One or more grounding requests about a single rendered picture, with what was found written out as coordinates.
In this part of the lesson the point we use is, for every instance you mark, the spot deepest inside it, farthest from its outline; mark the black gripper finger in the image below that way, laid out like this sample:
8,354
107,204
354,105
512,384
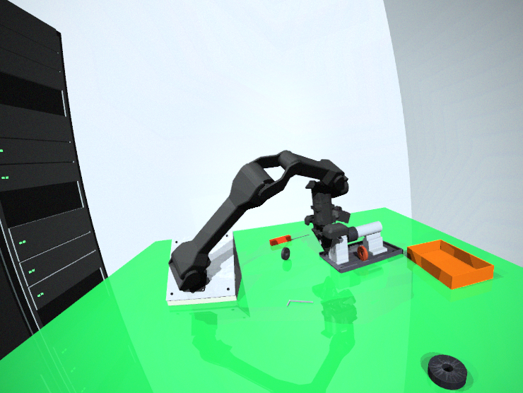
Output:
315,232
325,241

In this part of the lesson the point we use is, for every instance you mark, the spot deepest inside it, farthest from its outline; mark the red-handled screwdriver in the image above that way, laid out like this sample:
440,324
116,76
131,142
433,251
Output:
280,240

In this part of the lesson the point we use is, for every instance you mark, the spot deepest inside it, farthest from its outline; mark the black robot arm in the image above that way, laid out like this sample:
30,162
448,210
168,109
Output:
250,188

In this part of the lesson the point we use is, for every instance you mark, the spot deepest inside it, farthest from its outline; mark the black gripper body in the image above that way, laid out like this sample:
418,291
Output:
322,218

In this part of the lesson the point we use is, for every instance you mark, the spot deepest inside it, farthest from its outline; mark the orange rectangular tray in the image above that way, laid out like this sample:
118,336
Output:
450,265

